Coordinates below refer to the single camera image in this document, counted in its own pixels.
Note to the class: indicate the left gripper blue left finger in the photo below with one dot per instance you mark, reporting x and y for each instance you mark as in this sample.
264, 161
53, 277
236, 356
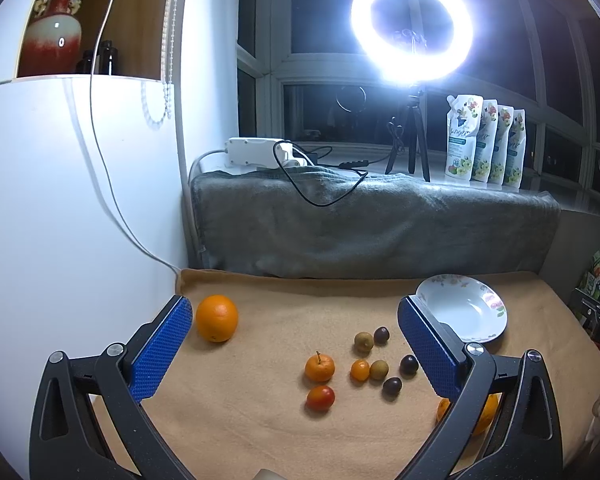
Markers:
66, 441

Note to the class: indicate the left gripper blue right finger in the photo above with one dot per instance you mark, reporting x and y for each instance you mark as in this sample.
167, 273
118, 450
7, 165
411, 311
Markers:
524, 440

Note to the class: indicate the large rough orange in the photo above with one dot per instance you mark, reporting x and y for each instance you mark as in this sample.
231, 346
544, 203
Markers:
486, 417

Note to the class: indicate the dark plum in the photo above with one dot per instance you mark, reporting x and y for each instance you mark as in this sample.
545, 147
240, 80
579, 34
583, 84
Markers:
392, 387
381, 335
409, 365

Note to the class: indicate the brown kiwi berry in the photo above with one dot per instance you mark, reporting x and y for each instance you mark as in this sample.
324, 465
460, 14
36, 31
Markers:
379, 370
364, 342

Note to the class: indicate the small orange kumquat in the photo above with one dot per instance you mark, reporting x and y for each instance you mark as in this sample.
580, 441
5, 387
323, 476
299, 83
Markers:
360, 371

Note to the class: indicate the large smooth orange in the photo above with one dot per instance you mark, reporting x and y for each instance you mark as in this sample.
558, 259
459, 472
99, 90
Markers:
216, 319

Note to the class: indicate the red tomato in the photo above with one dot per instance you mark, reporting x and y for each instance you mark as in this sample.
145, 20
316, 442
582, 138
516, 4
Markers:
320, 399

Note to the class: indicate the small mandarin with stem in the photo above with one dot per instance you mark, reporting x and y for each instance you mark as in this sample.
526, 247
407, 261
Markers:
319, 368

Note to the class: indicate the white floral plate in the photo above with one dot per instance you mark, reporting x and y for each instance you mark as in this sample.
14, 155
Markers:
471, 308

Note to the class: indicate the green snack package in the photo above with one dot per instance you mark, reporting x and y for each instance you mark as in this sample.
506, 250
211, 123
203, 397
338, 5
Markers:
590, 281

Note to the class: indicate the tan blanket mat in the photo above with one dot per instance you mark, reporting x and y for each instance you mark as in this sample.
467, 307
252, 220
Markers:
231, 410

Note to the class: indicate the grey blanket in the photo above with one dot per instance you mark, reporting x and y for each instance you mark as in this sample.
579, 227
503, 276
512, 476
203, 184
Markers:
320, 223

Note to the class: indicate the refill pouch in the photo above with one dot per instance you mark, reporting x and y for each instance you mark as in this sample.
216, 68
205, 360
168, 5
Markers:
498, 161
516, 147
485, 141
462, 126

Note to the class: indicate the black tripod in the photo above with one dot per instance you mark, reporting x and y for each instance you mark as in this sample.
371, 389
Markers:
407, 133

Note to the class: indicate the white power strip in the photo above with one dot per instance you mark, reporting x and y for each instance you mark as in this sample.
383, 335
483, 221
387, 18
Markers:
265, 153

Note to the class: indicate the dark small bottle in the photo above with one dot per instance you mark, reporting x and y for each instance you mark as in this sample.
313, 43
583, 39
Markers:
107, 63

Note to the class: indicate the red white vase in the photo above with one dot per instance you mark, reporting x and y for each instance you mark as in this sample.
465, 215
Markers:
52, 41

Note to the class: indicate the ring light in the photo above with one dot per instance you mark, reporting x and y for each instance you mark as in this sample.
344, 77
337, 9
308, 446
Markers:
402, 66

